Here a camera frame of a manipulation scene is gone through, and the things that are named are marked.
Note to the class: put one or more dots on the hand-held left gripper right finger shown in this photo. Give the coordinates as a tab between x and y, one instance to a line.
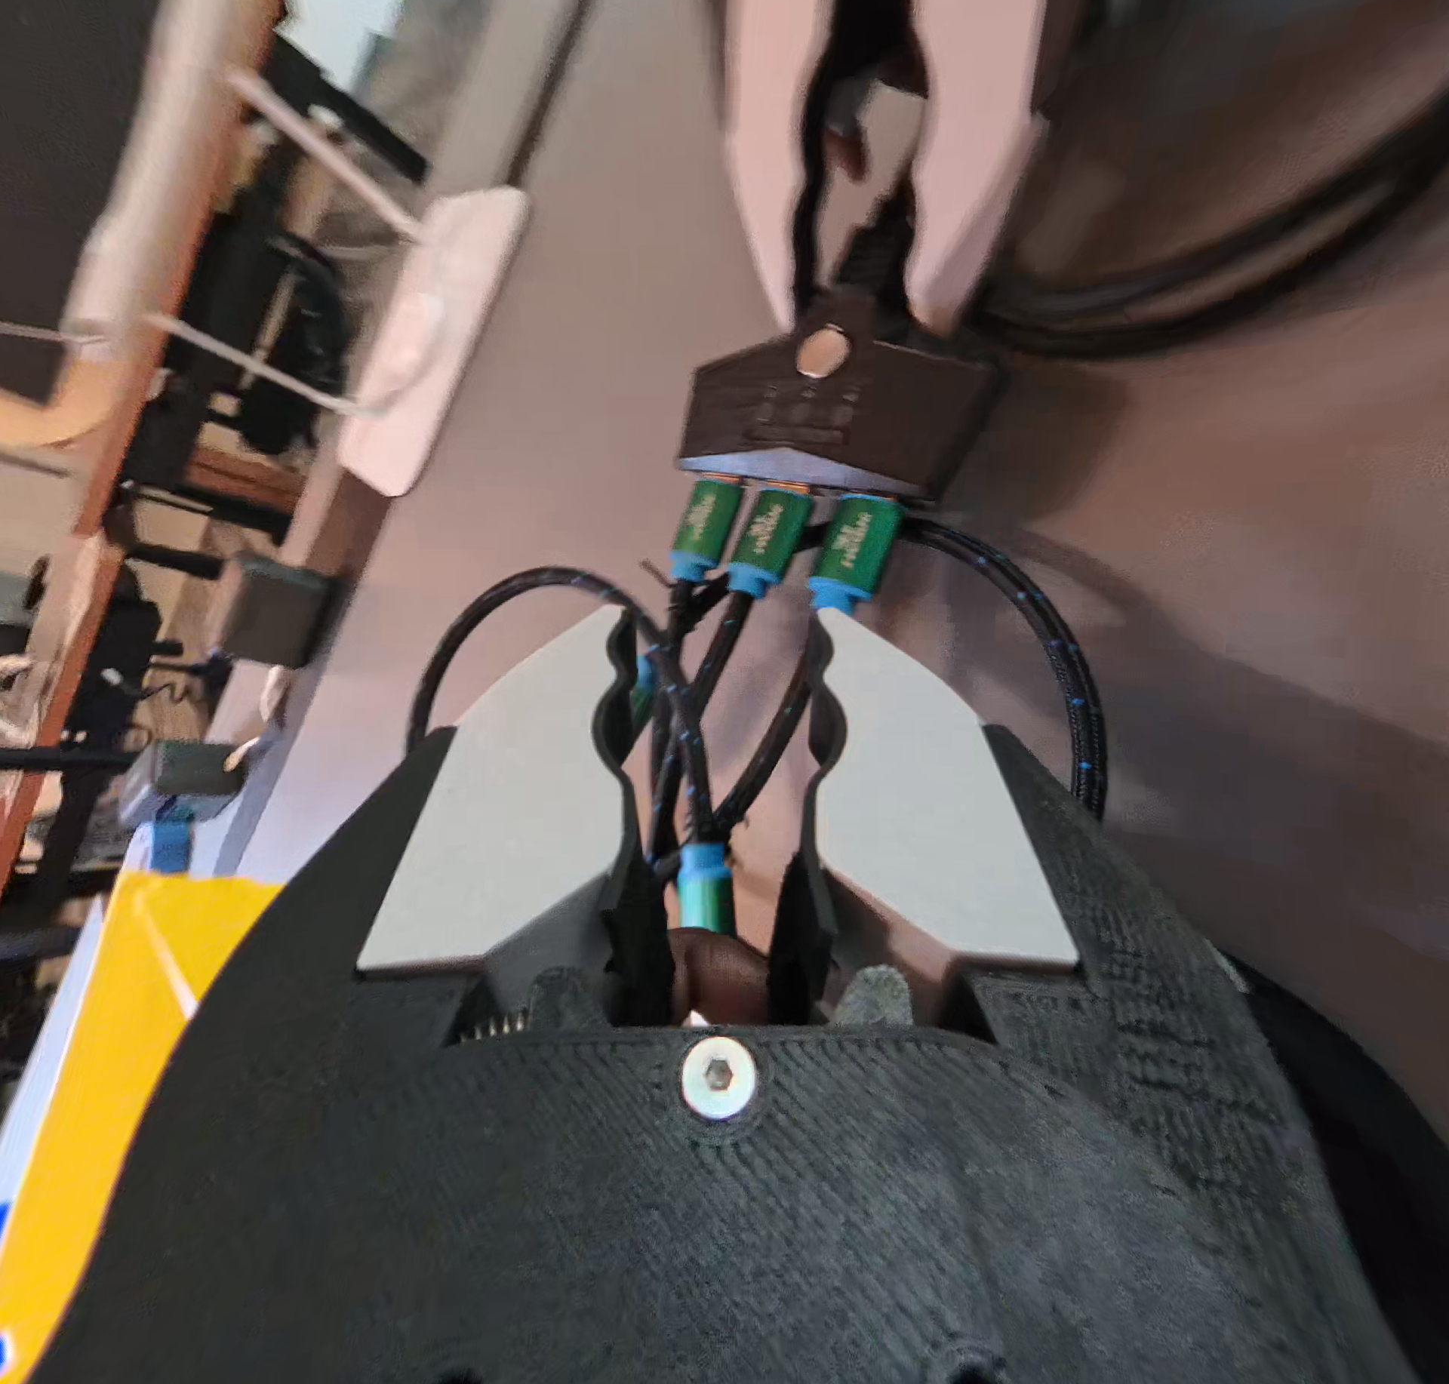
940	841

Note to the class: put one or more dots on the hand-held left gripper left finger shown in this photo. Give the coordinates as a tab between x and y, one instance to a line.
499	829

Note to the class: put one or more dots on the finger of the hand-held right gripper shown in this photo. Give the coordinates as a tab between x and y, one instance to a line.
979	105
770	105

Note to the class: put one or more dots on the black video switch box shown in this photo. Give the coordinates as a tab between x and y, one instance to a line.
906	411

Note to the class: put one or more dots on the yellow plastic bin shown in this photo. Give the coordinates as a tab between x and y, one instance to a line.
102	1067

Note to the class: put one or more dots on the person's left hand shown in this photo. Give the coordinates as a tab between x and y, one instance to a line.
715	967

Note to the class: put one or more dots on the dark box device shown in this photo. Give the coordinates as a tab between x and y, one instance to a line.
272	608

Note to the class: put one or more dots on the grey charger block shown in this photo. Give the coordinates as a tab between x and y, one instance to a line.
182	773

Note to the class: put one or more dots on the wooden desk with black legs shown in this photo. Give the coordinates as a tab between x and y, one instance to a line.
46	727

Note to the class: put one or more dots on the black panel with white stand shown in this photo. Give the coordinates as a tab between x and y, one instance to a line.
57	162

